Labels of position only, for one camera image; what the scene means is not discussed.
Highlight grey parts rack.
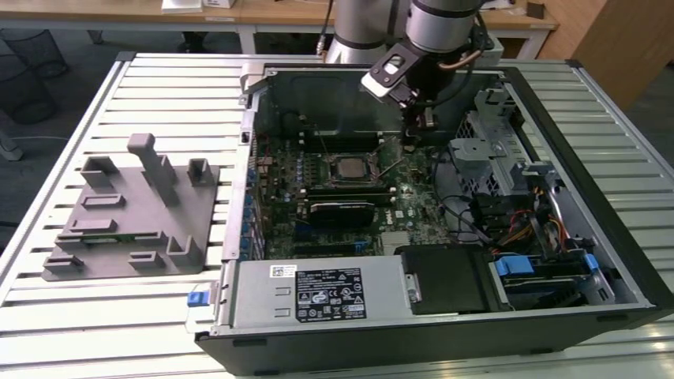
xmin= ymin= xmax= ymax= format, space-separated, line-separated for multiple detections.
xmin=40 ymin=133 xmax=221 ymax=282

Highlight silver CPU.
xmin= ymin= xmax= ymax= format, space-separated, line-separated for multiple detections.
xmin=335 ymin=156 xmax=372 ymax=180

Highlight black graphics card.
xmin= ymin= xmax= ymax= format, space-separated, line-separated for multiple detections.
xmin=307 ymin=200 xmax=379 ymax=231

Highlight metal socket cover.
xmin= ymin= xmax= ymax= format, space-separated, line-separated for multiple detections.
xmin=371 ymin=136 xmax=418 ymax=178

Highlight brown wooden cabinet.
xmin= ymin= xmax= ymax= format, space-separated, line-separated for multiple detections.
xmin=536 ymin=0 xmax=674 ymax=115

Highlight grey case latch handle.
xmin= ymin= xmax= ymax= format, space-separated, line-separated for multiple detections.
xmin=238 ymin=62 xmax=267 ymax=108

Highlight black wire mesh bin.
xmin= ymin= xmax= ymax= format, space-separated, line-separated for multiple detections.
xmin=5 ymin=29 xmax=69 ymax=80
xmin=0 ymin=54 xmax=60 ymax=124

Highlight black expansion slot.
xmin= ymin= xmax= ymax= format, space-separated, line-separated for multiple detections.
xmin=291 ymin=242 xmax=382 ymax=257

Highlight black plastic shroud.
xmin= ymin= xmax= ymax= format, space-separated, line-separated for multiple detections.
xmin=392 ymin=243 xmax=515 ymax=317

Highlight black open PC case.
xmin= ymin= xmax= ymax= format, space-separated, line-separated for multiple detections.
xmin=192 ymin=58 xmax=674 ymax=377

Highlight silver power supply unit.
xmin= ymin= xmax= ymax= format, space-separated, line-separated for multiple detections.
xmin=209 ymin=254 xmax=426 ymax=332

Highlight black RAM slot bank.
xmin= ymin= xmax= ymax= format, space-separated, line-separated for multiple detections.
xmin=302 ymin=184 xmax=396 ymax=203
xmin=296 ymin=128 xmax=387 ymax=152

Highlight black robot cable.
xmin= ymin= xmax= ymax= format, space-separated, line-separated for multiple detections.
xmin=434 ymin=11 xmax=496 ymax=107
xmin=314 ymin=0 xmax=339 ymax=54

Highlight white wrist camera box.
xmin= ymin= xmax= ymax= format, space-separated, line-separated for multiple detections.
xmin=359 ymin=42 xmax=423 ymax=98

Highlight blue disk carrier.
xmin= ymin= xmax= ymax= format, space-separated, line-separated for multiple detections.
xmin=494 ymin=254 xmax=538 ymax=282

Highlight silver chipset heatsink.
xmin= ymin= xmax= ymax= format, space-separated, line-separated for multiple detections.
xmin=379 ymin=231 xmax=416 ymax=254

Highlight orange yellow wire bundle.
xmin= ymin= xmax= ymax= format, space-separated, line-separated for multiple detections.
xmin=499 ymin=185 xmax=575 ymax=256

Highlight black wire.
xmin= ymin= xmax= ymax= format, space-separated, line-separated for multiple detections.
xmin=435 ymin=191 xmax=494 ymax=244

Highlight silver metal disk bay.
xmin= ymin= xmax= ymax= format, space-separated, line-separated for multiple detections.
xmin=446 ymin=88 xmax=560 ymax=198

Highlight green motherboard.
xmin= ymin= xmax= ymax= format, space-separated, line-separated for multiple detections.
xmin=251 ymin=132 xmax=467 ymax=262

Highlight CPU socket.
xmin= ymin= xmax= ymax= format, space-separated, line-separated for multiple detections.
xmin=322 ymin=151 xmax=383 ymax=189

